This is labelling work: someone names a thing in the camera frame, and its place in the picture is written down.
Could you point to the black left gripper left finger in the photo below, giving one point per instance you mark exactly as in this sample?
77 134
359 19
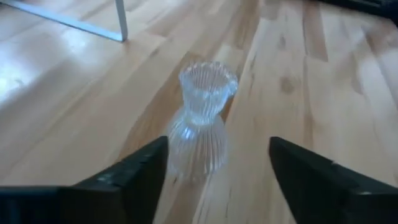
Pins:
109 193

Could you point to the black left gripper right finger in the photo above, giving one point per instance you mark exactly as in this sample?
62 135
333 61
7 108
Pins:
326 193

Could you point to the clear ribbed glass candle holder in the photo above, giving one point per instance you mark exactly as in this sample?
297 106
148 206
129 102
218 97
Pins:
202 93

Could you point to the white perforated metal shelf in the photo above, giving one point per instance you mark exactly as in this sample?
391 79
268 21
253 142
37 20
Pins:
122 18

